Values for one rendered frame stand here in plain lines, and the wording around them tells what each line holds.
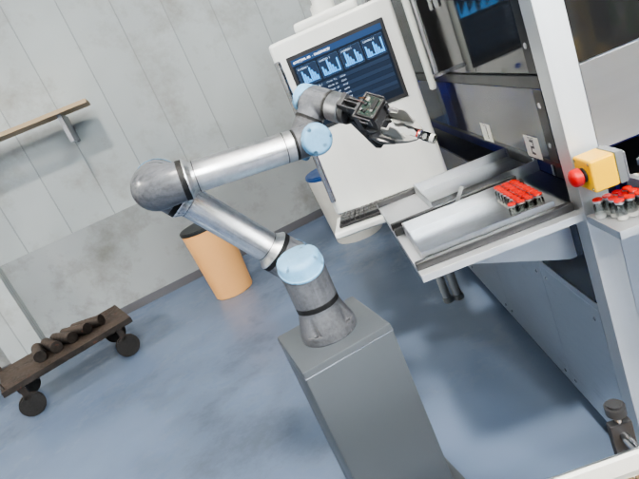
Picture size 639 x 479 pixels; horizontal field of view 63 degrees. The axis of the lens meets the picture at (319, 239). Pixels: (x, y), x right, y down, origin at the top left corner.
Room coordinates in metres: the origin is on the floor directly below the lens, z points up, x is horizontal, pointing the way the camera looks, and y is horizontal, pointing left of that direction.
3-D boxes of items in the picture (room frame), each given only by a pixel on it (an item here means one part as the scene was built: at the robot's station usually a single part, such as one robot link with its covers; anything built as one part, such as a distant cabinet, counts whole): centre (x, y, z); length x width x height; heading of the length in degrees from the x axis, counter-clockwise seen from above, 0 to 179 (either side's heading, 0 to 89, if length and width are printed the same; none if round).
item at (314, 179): (4.27, -0.34, 0.31); 0.51 x 0.51 x 0.62
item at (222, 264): (4.18, 0.82, 0.31); 0.39 x 0.39 x 0.63
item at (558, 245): (1.23, -0.43, 0.80); 0.34 x 0.03 x 0.13; 86
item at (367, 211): (2.02, -0.30, 0.82); 0.40 x 0.14 x 0.02; 78
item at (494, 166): (1.64, -0.54, 0.90); 0.34 x 0.26 x 0.04; 86
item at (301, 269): (1.26, 0.07, 0.96); 0.13 x 0.12 x 0.14; 7
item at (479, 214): (1.31, -0.40, 0.90); 0.34 x 0.26 x 0.04; 85
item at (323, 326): (1.25, 0.07, 0.84); 0.15 x 0.15 x 0.10
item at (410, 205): (1.48, -0.46, 0.87); 0.70 x 0.48 x 0.02; 176
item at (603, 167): (1.04, -0.61, 1.00); 0.08 x 0.07 x 0.07; 86
